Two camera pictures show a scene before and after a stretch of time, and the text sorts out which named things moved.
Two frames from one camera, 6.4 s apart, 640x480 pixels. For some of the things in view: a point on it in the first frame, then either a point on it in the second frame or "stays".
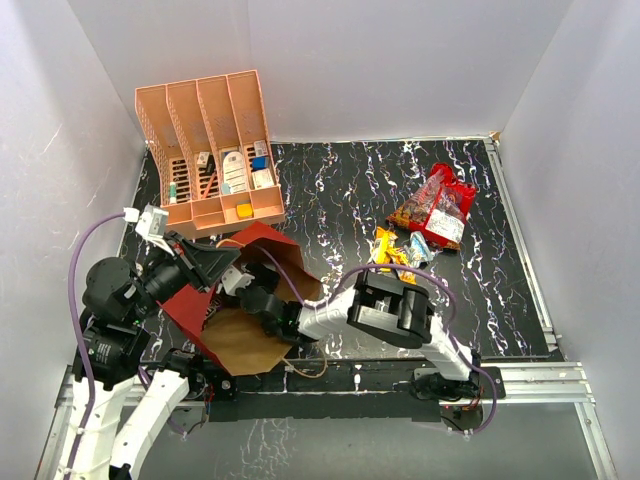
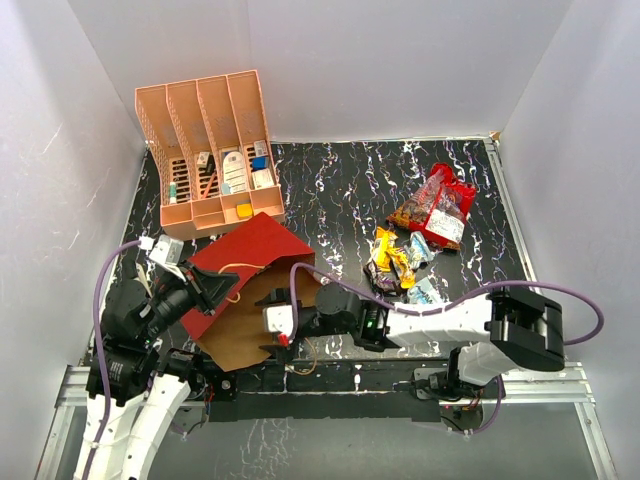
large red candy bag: [437, 207] stays
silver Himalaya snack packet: [417, 251] stays
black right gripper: [269, 278] -> [298, 336]
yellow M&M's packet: [382, 243] stays
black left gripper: [205, 263] -> [207, 286]
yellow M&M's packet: [394, 256] stays
